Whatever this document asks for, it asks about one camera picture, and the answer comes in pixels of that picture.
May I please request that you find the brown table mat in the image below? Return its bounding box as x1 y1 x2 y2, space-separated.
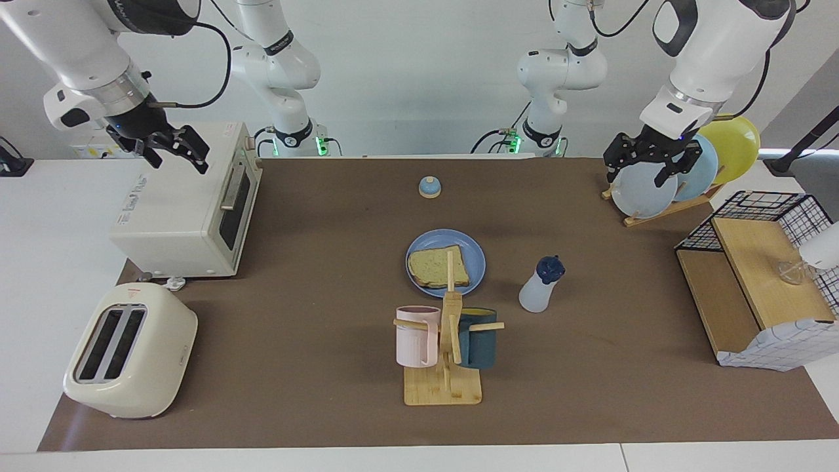
37 157 839 452

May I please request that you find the translucent bottle with navy cap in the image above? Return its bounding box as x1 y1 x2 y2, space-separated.
518 255 566 313

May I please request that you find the white cylindrical object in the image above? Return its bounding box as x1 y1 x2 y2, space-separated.
798 222 839 271

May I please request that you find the white wall power outlet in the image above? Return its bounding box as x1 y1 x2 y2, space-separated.
71 127 142 159

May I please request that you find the clear glass cup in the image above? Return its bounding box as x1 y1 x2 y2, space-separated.
778 259 808 286

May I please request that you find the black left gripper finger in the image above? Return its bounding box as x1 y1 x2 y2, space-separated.
603 133 635 184
654 140 703 189

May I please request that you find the pink mug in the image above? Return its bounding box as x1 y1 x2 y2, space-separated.
395 305 441 368

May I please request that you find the white toaster oven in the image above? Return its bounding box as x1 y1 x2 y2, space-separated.
109 121 263 279

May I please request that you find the cream two-slot toaster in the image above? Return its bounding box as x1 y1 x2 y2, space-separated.
63 282 199 420

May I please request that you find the slice of toast bread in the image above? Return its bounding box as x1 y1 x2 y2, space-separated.
407 245 471 289

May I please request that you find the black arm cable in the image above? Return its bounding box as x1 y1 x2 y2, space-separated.
549 0 810 125
147 20 233 109

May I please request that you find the wooden plate rack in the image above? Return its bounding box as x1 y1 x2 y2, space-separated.
601 184 725 228

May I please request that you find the black stand foot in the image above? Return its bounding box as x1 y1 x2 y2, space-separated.
0 136 33 178

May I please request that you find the dark teal mug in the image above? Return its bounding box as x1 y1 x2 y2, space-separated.
457 307 498 369

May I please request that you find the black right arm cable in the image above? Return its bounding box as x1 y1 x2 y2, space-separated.
147 20 233 109

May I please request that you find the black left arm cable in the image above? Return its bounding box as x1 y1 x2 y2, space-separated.
549 0 810 125

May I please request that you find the light blue plate in rack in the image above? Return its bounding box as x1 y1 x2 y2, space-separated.
672 134 720 202

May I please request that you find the blue round plate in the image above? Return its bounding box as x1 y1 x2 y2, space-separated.
405 229 487 298

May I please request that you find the yellow plate in rack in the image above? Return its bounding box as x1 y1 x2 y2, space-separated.
698 113 761 186

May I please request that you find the wooden shelf with wire frame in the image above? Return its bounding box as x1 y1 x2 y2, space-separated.
675 190 839 368

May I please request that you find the wooden mug tree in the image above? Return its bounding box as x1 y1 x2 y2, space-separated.
393 249 505 406

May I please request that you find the white checkered cloth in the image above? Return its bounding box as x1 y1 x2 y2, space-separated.
716 318 839 372

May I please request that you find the grey plate in rack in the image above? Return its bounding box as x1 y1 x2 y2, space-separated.
610 157 678 219

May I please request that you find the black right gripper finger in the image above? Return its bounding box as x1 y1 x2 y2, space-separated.
131 139 163 169
167 125 210 175

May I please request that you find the black camera stand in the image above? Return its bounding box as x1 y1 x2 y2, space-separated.
764 105 839 176

